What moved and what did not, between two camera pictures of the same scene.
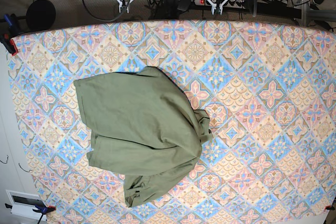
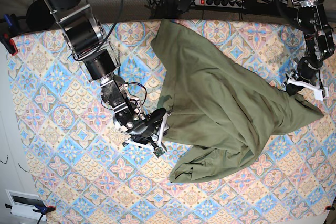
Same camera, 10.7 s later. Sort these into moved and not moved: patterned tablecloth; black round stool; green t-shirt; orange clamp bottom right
Moved: green t-shirt
Not moved: black round stool; patterned tablecloth; orange clamp bottom right
